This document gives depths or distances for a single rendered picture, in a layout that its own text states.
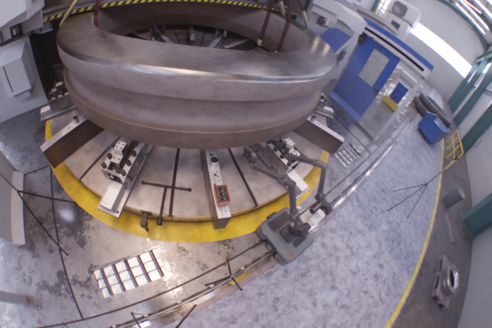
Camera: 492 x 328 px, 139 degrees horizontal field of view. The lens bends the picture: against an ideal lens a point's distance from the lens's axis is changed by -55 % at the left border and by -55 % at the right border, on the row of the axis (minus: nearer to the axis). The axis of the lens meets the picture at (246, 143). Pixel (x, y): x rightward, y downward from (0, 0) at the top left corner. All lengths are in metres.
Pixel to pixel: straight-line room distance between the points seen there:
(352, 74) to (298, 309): 5.82
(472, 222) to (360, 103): 6.58
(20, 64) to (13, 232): 2.74
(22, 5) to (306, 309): 4.62
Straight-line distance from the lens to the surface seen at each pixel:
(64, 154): 3.22
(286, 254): 2.61
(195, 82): 1.66
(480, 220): 9.41
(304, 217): 2.20
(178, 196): 2.52
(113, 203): 2.44
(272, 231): 2.62
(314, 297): 3.04
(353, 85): 6.36
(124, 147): 2.35
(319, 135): 3.68
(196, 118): 2.06
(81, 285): 2.91
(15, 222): 3.65
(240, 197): 2.60
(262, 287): 2.72
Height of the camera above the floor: 2.57
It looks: 46 degrees down
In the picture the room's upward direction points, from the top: 21 degrees clockwise
